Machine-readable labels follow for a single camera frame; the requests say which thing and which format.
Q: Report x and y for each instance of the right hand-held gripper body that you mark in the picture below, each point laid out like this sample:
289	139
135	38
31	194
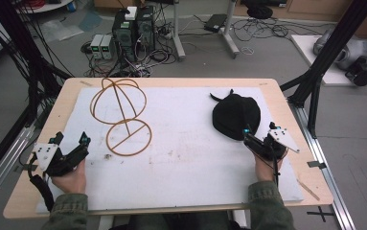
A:
269	146

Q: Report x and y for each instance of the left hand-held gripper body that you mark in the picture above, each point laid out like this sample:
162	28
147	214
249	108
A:
54	159

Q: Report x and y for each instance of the black knit hat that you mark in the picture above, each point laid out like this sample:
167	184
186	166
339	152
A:
236	116

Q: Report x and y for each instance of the person's right hand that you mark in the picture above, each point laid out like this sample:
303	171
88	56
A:
265	170

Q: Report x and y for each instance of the person's left hand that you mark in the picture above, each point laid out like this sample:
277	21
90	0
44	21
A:
71	179

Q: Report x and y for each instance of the white foam mat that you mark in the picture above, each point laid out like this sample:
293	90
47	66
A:
184	166

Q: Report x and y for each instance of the white floor board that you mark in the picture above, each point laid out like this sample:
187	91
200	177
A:
305	54

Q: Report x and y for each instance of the grey bench power supply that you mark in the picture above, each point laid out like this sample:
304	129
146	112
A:
107	47
96	46

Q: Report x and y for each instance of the white desk leg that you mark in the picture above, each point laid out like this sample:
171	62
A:
230	32
178	35

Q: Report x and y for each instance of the black device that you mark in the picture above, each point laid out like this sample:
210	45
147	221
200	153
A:
362	74

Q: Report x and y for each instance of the clear plastic sheet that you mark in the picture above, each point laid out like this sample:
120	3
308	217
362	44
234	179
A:
59	30

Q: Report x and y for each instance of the grey robot shell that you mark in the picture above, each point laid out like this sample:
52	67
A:
350	51

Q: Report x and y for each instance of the black computer tower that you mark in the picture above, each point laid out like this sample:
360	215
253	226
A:
125	36
146	28

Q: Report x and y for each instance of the flat black box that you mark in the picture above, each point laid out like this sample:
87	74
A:
215	22

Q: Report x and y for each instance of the black stool base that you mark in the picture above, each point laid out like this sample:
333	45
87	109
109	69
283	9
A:
260	12

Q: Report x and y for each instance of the person's legs dark pants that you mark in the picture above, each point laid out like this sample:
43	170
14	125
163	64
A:
178	223

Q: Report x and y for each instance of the white box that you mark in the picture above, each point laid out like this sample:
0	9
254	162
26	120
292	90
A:
131	12

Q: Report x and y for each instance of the aluminium rail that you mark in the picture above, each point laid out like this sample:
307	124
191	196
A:
326	169
2	167

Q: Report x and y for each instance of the black metal frame strut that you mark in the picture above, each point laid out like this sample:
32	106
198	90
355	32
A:
331	51

